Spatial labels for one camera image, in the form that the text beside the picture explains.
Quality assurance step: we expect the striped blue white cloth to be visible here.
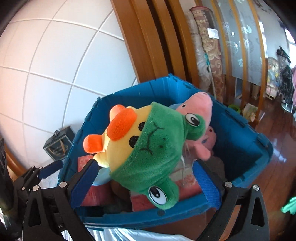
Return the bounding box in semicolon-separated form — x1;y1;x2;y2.
38;177;193;241

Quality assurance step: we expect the pink tissue pack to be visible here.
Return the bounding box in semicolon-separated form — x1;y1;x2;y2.
77;155;114;207
131;170;204;212

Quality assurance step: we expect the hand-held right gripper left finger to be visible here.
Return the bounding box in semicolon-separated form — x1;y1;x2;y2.
22;159;99;241

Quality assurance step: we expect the black gift box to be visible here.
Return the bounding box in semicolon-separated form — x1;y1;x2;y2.
43;126;77;161

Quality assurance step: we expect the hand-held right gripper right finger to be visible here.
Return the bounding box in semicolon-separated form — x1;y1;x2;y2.
193;160;271;241

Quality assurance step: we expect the rolled pale carpet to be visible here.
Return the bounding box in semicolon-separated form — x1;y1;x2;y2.
185;11;211;91

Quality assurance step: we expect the black clothes pile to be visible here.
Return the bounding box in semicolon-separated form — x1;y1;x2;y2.
276;45;296;105

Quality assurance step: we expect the green cloth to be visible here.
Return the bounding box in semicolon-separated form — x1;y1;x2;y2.
281;197;296;215

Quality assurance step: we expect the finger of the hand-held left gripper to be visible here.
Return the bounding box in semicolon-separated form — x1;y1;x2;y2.
14;166;43;193
38;160;64;180

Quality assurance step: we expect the rolled patterned carpet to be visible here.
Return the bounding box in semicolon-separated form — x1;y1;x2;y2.
190;6;226;103

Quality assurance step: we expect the pig plush blue outfit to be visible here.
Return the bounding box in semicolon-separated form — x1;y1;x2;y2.
169;91;213;130

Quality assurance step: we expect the glass partition wooden frame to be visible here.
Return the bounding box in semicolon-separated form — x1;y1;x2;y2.
201;0;269;130

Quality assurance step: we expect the wooden desktop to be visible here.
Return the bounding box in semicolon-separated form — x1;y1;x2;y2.
143;206;222;241

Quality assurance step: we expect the blue plastic crate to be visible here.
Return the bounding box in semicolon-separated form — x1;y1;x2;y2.
58;74;274;230

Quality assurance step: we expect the curved wooden frame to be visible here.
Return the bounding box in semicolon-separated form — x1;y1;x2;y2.
4;145;27;180
111;0;201;89

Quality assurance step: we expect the yellow duck plush green hood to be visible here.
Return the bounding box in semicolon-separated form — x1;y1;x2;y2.
83;101;206;210

